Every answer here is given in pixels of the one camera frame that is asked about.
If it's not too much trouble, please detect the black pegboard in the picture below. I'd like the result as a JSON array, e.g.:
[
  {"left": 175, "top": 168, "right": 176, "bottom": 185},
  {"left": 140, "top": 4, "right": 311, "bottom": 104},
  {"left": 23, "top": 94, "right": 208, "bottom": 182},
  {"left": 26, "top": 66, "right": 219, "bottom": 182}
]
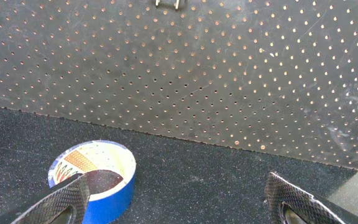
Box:
[{"left": 0, "top": 0, "right": 358, "bottom": 170}]

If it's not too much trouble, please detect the double prong metal hook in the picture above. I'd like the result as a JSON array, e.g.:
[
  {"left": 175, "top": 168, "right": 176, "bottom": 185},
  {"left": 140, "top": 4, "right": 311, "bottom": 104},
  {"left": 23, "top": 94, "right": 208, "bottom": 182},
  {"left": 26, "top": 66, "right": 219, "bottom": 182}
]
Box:
[{"left": 154, "top": 0, "right": 182, "bottom": 11}]

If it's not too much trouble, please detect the roll of blue tape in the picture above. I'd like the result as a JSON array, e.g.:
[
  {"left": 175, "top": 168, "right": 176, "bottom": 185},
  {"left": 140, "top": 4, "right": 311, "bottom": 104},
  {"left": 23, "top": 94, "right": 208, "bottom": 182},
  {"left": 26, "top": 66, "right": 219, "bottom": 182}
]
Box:
[{"left": 47, "top": 139, "right": 137, "bottom": 224}]

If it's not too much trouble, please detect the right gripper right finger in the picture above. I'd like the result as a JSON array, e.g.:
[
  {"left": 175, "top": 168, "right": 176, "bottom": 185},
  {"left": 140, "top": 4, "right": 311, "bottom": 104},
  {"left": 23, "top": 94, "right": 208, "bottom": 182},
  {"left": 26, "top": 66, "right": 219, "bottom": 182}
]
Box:
[{"left": 264, "top": 171, "right": 358, "bottom": 224}]

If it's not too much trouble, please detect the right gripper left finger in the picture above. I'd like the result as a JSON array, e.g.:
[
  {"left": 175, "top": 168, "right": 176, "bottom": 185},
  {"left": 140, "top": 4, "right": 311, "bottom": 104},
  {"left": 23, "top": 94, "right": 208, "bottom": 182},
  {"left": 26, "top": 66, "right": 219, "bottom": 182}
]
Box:
[{"left": 0, "top": 173, "right": 91, "bottom": 224}]

